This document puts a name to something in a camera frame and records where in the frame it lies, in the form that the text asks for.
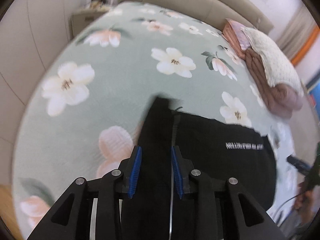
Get folded mauve quilt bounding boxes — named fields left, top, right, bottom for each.
left=222, top=19, right=303, bottom=119

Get floral green bed sheet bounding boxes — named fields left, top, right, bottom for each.
left=13, top=2, right=298, bottom=238

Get pink pillow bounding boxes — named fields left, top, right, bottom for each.
left=222, top=19, right=251, bottom=56

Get beige curtain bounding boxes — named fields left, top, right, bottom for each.
left=276, top=5, right=317, bottom=60

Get white floral pillow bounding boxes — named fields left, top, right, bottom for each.
left=241, top=27, right=304, bottom=96

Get person's right hand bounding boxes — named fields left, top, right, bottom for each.
left=293, top=190, right=316, bottom=224

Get white wardrobe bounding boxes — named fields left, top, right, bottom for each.
left=0, top=0, right=123, bottom=190

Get orange curtain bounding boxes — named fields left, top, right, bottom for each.
left=291, top=26, right=319, bottom=67

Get black hooded jacket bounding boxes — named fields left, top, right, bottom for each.
left=121, top=97, right=284, bottom=239

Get nightstand clutter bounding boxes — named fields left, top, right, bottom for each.
left=86, top=0, right=110, bottom=11

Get beige nightstand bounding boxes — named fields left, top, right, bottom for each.
left=69, top=7, right=110, bottom=38

